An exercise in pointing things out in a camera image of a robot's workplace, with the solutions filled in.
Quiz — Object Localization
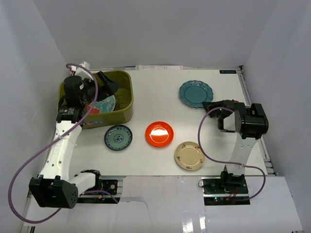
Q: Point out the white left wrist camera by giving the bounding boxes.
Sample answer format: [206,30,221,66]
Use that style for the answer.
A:
[69,61,93,80]

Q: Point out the olive green plastic bin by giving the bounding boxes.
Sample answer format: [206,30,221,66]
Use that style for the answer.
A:
[56,70,134,129]

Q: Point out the cream floral plate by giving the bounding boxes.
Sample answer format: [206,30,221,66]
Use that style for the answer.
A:
[174,141,206,171]

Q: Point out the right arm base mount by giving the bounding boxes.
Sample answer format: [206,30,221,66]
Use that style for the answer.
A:
[198,178,250,206]

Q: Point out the teal scalloped plate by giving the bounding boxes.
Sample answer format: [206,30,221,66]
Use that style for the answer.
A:
[178,80,214,108]

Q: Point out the white paper sheets at back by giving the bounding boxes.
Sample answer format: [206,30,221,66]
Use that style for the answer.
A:
[135,65,183,70]

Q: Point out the orange glossy plate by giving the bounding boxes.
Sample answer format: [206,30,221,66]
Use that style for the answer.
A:
[145,121,174,148]

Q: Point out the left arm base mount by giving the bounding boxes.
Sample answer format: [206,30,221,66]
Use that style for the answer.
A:
[77,179,120,204]

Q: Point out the red and teal floral plate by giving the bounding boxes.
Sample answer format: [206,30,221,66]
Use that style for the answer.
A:
[90,95,116,115]

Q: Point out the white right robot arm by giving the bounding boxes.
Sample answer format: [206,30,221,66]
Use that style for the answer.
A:
[198,100,269,194]

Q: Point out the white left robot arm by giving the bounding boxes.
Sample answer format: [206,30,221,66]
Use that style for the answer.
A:
[29,71,120,209]

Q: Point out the green blue patterned small plate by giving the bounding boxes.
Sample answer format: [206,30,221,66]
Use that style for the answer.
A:
[104,125,133,151]

